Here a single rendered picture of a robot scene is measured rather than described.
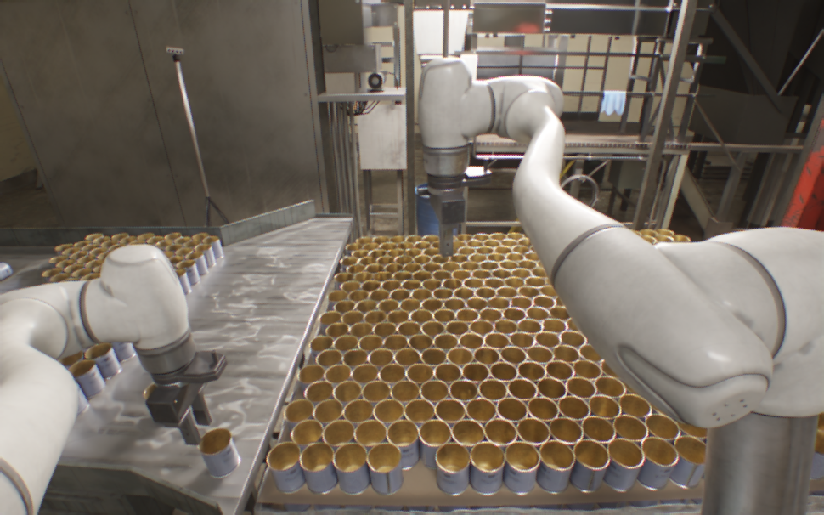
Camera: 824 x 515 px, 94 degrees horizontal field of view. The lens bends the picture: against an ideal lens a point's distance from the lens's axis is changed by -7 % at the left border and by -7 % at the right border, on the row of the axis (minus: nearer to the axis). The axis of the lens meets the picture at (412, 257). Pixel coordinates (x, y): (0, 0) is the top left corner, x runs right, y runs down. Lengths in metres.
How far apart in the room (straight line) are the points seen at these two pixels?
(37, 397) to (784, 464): 0.67
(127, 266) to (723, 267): 0.71
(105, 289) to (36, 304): 0.08
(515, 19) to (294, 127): 1.86
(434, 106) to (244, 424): 0.85
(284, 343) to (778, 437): 1.15
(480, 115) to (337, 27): 2.25
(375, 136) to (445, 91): 2.82
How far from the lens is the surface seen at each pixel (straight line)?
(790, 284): 0.46
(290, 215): 2.13
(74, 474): 1.16
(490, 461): 0.98
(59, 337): 0.75
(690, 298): 0.39
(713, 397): 0.38
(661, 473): 1.01
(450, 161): 0.81
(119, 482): 1.11
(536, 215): 0.50
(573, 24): 3.74
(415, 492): 0.96
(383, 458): 0.97
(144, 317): 0.73
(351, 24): 2.97
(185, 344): 0.79
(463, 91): 0.79
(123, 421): 1.29
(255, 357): 1.32
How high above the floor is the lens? 1.89
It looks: 28 degrees down
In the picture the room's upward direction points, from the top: 1 degrees counter-clockwise
